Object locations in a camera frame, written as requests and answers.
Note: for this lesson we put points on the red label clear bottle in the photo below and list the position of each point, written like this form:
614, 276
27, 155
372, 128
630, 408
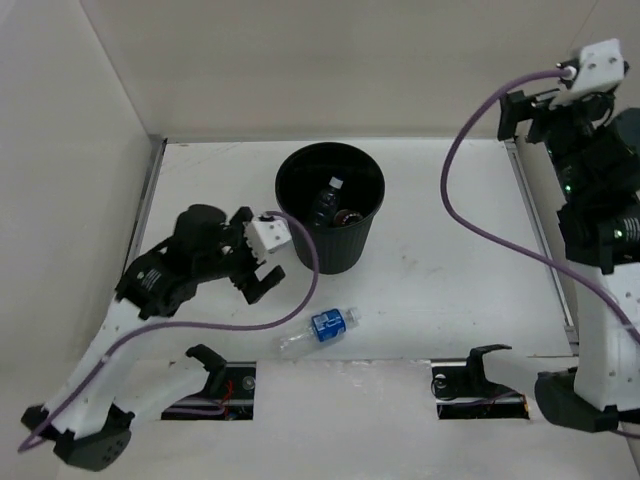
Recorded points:
346, 217

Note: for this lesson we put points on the aluminium table rail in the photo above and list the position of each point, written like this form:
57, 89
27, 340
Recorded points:
158, 147
542, 243

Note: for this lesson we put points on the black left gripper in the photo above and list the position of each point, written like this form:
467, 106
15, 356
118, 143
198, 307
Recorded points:
245, 276

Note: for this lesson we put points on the clear unlabelled plastic bottle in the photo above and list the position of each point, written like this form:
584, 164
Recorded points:
326, 203

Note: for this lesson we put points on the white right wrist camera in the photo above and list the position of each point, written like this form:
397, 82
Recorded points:
600, 68

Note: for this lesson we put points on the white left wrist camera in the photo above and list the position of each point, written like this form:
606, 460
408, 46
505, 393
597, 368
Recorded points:
266, 235

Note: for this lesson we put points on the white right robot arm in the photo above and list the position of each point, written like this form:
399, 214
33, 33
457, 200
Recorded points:
601, 246

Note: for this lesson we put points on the black plastic waste bin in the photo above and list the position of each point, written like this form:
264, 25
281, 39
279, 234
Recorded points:
306, 172

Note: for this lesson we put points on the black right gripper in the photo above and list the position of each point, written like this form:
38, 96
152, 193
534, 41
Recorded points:
516, 107

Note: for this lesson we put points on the left aluminium table rail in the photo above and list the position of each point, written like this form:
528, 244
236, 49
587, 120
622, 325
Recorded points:
158, 147

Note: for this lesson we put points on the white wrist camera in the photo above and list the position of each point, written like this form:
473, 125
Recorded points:
600, 68
266, 235

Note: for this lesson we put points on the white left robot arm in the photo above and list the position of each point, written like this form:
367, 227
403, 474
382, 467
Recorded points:
87, 427

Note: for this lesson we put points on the right aluminium table rail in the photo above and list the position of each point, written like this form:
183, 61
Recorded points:
542, 243

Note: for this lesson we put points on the blue label clear bottle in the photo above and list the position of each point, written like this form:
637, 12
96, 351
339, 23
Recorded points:
318, 331

